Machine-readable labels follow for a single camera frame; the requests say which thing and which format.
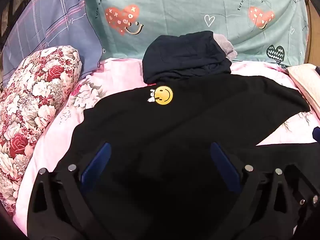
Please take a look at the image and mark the folded dark navy clothes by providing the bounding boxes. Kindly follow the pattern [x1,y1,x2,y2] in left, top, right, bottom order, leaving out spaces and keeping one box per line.
[142,31,232,84]

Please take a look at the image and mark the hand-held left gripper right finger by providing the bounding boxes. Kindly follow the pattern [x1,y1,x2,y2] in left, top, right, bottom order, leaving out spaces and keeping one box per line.
[210,142,320,240]

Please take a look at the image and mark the black pants with smiley patch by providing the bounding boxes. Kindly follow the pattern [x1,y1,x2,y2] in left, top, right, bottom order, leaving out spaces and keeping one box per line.
[56,74,320,240]

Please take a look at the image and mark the wooden headboard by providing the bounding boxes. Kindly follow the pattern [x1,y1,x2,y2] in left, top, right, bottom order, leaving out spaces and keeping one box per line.
[304,0,315,64]

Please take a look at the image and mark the grey cloth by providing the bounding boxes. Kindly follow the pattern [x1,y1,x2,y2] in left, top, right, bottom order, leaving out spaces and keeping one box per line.
[212,32,238,62]

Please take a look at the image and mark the pink floral bedsheet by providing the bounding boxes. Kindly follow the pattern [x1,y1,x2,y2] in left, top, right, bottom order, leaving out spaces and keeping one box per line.
[12,57,320,235]

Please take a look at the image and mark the red floral pillow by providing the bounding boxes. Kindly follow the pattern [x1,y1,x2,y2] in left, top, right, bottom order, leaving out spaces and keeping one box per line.
[0,45,83,217]

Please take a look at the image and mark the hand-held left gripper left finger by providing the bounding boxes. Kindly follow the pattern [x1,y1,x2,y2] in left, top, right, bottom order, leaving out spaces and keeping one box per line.
[27,142,112,240]

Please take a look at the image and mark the cream blanket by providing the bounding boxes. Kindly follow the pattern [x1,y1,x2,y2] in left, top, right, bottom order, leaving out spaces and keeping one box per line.
[286,64,320,118]

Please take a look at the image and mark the teal heart-print pillow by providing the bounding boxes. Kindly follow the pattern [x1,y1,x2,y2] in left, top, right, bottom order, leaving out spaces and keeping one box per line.
[84,0,309,67]

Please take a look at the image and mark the blue plaid pillow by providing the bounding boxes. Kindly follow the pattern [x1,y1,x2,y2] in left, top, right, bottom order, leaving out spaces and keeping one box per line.
[2,0,104,85]

